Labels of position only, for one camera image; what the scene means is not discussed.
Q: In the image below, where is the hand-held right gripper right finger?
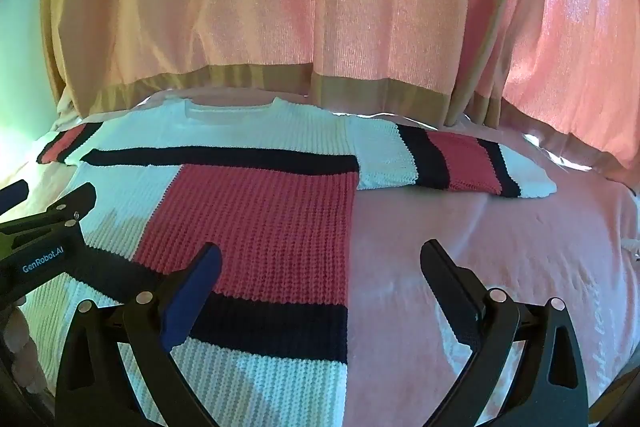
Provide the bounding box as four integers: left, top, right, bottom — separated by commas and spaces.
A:
419, 239, 592, 427

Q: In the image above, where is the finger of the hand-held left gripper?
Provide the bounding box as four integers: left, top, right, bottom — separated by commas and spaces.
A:
0, 179, 30, 214
0, 183, 97, 244

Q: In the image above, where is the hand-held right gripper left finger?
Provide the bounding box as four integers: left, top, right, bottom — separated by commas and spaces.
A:
54, 243, 224, 427

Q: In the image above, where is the white red black knit sweater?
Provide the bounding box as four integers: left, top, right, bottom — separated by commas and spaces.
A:
37, 99, 559, 427

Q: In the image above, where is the person's left hand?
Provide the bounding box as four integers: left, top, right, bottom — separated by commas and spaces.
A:
0, 299, 50, 408

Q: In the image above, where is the pink bed sheet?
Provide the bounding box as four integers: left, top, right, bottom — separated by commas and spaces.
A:
0, 87, 640, 427

